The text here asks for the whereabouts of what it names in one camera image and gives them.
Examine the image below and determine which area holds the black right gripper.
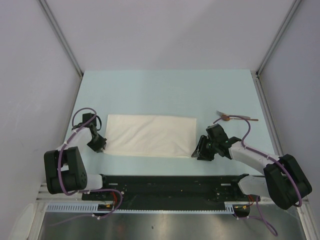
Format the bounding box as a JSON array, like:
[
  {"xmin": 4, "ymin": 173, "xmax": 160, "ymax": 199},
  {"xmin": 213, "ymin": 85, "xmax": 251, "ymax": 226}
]
[{"xmin": 191, "ymin": 135, "xmax": 218, "ymax": 162}]

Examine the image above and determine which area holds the white cloth napkin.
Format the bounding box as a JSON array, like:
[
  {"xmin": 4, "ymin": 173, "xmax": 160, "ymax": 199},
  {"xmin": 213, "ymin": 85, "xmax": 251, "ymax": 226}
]
[{"xmin": 104, "ymin": 114, "xmax": 197, "ymax": 158}]

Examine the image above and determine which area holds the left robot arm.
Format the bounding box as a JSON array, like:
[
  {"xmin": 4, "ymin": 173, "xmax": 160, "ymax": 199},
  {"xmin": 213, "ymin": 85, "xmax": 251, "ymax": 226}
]
[{"xmin": 44, "ymin": 113, "xmax": 111, "ymax": 200}]

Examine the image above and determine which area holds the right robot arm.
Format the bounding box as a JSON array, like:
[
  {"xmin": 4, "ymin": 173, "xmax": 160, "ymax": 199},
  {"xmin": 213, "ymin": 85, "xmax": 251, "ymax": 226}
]
[{"xmin": 191, "ymin": 124, "xmax": 312, "ymax": 210}]

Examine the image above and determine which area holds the silver metal fork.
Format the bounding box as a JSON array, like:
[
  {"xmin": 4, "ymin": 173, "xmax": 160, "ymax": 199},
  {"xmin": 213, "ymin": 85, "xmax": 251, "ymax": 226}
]
[{"xmin": 213, "ymin": 111, "xmax": 230, "ymax": 124}]

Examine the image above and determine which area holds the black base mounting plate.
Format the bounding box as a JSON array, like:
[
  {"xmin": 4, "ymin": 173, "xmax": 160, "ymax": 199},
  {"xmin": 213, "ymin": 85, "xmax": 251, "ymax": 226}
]
[{"xmin": 81, "ymin": 175, "xmax": 257, "ymax": 213}]

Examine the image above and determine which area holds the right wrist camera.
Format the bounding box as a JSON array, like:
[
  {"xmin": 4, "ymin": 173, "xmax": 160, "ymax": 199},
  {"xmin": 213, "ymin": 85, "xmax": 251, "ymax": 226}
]
[{"xmin": 206, "ymin": 123, "xmax": 228, "ymax": 143}]

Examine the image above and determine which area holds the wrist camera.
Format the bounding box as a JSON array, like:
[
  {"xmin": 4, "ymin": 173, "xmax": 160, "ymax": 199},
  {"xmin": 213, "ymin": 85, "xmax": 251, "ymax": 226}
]
[
  {"xmin": 206, "ymin": 123, "xmax": 228, "ymax": 143},
  {"xmin": 82, "ymin": 113, "xmax": 102, "ymax": 131}
]

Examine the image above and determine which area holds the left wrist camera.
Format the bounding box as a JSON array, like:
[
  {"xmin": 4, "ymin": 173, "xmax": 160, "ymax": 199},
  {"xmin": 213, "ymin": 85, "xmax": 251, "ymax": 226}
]
[{"xmin": 82, "ymin": 113, "xmax": 102, "ymax": 131}]

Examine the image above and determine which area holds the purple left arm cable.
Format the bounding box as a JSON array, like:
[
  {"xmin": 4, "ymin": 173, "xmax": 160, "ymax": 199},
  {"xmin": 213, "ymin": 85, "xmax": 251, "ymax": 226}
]
[{"xmin": 48, "ymin": 107, "xmax": 125, "ymax": 227}]

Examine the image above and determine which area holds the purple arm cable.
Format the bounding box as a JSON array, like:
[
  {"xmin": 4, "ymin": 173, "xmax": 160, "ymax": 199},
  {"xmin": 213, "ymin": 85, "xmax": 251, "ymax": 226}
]
[
  {"xmin": 48, "ymin": 107, "xmax": 125, "ymax": 227},
  {"xmin": 212, "ymin": 113, "xmax": 305, "ymax": 237}
]

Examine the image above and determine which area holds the white slotted cable duct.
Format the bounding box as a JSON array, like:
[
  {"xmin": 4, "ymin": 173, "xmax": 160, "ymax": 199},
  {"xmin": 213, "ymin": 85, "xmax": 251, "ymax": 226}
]
[{"xmin": 45, "ymin": 202, "xmax": 235, "ymax": 215}]

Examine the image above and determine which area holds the aluminium frame rail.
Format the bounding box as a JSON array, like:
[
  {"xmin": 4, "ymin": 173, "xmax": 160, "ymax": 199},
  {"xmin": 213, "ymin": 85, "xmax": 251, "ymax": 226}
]
[{"xmin": 36, "ymin": 182, "xmax": 308, "ymax": 205}]

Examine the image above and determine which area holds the right aluminium corner post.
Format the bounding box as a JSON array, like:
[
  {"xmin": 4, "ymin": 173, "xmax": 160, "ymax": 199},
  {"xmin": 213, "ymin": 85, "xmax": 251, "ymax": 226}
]
[{"xmin": 254, "ymin": 0, "xmax": 302, "ymax": 76}]

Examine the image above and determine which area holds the aluminium corner post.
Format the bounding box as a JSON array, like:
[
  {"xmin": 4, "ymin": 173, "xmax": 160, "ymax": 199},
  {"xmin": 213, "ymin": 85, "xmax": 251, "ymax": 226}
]
[
  {"xmin": 254, "ymin": 0, "xmax": 302, "ymax": 76},
  {"xmin": 37, "ymin": 0, "xmax": 84, "ymax": 77}
]

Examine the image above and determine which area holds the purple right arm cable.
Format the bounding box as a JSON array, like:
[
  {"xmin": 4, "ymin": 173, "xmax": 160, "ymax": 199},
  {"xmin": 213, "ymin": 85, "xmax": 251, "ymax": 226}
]
[{"xmin": 212, "ymin": 113, "xmax": 305, "ymax": 237}]

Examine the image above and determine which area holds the left aluminium corner post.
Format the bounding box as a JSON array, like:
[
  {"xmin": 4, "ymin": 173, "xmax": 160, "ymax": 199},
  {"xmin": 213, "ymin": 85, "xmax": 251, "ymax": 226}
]
[{"xmin": 37, "ymin": 0, "xmax": 84, "ymax": 77}]

